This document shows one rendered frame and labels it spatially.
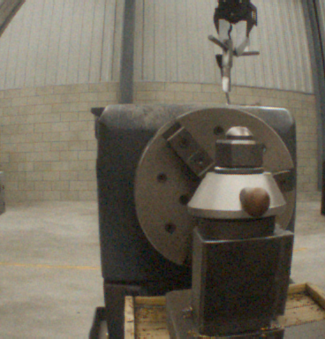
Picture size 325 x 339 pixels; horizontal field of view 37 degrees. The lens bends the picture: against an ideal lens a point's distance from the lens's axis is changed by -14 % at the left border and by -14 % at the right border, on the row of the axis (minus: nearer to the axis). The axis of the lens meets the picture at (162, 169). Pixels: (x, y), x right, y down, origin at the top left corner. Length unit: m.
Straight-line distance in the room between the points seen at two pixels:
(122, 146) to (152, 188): 0.18
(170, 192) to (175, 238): 0.08
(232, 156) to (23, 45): 10.83
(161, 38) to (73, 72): 2.06
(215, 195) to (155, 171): 0.60
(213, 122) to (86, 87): 10.01
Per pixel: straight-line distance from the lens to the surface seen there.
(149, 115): 1.14
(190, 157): 0.92
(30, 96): 10.92
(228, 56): 1.04
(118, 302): 1.20
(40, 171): 10.88
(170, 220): 0.98
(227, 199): 0.38
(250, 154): 0.40
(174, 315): 0.46
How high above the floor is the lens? 1.17
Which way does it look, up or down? 3 degrees down
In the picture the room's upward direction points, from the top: straight up
